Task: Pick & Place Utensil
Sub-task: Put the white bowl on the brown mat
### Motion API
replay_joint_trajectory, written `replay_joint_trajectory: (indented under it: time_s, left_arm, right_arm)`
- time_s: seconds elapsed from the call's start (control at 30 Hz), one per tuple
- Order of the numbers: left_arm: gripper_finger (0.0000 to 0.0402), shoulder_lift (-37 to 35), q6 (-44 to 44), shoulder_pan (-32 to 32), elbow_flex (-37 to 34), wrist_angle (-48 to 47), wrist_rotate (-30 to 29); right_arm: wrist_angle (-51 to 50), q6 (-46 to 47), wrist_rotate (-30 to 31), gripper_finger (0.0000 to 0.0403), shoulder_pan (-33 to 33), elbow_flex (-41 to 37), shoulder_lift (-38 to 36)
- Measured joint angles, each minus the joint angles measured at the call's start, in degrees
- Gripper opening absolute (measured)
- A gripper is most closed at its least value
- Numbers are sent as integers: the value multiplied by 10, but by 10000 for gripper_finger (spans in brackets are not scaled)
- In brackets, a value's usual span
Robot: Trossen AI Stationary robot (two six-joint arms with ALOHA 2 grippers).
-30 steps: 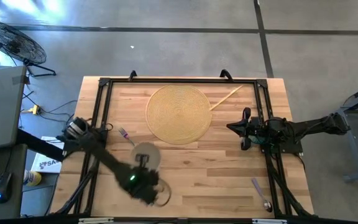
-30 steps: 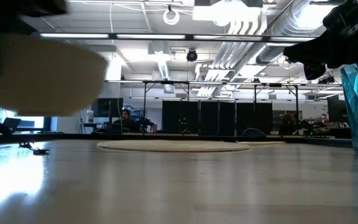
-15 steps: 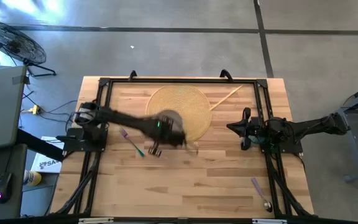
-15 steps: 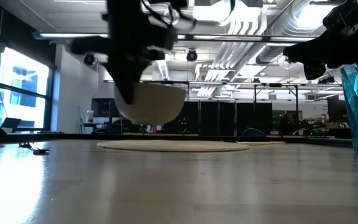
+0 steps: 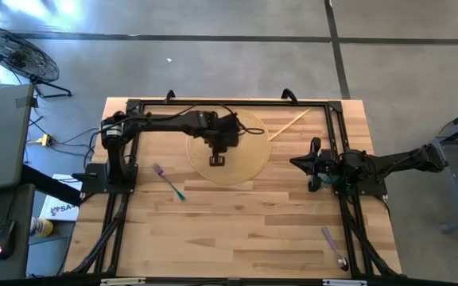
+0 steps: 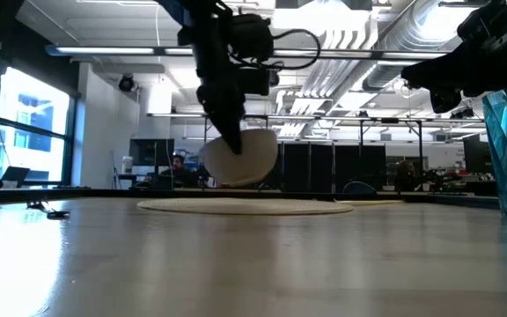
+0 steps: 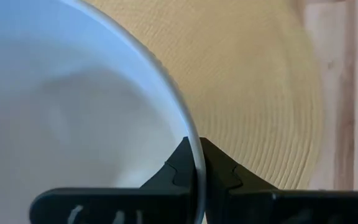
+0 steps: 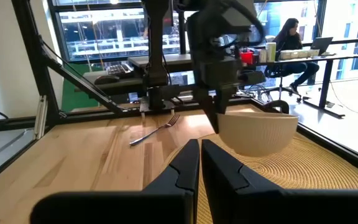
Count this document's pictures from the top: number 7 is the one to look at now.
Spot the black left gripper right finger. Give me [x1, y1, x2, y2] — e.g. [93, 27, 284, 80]
[199, 137, 358, 224]

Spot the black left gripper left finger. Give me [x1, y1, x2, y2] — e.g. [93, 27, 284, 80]
[29, 136, 196, 224]

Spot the white ribbed ceramic bowl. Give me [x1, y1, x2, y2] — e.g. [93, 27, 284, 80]
[0, 0, 206, 224]

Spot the round woven straw placemat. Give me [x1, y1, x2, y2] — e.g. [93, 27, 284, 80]
[82, 0, 324, 190]

